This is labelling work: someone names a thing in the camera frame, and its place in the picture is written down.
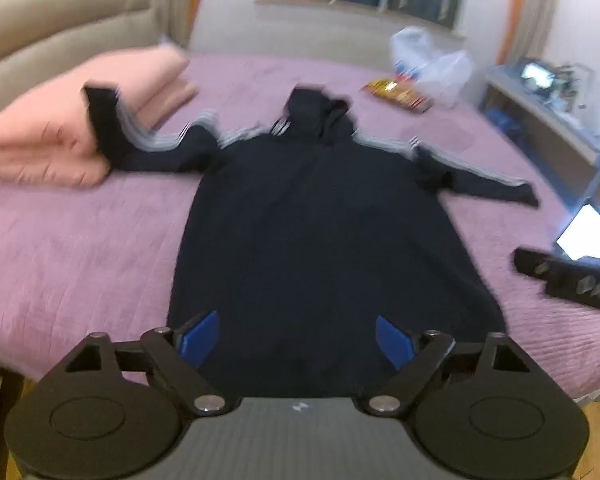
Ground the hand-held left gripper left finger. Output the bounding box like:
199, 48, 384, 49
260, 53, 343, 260
65, 310, 227, 417

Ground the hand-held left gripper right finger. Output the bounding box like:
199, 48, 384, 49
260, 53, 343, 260
362, 314, 531, 418

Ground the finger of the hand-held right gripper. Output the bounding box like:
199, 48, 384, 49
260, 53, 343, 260
513, 247, 600, 318

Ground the dark striped hoodie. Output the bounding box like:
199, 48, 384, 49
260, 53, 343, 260
82, 85, 540, 401

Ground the white lit panel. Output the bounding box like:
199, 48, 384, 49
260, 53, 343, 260
554, 204, 600, 263

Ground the bed with purple quilted cover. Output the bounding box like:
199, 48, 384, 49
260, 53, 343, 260
0, 52, 600, 398

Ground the light wooden desk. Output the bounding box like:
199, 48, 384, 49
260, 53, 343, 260
484, 64, 600, 211

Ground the blue box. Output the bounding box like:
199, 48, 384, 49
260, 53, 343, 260
487, 109, 525, 138

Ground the small lit screen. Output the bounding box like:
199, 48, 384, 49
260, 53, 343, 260
521, 60, 557, 88

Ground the red yellow snack packet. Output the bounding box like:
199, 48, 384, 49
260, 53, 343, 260
362, 77, 433, 113

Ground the white plastic bag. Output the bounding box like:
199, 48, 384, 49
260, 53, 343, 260
390, 26, 473, 108

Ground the pink folded blanket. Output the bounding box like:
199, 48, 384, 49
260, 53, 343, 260
0, 44, 200, 188

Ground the beige curtain with orange edge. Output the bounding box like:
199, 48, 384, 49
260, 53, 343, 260
497, 0, 561, 68
152, 0, 213, 50

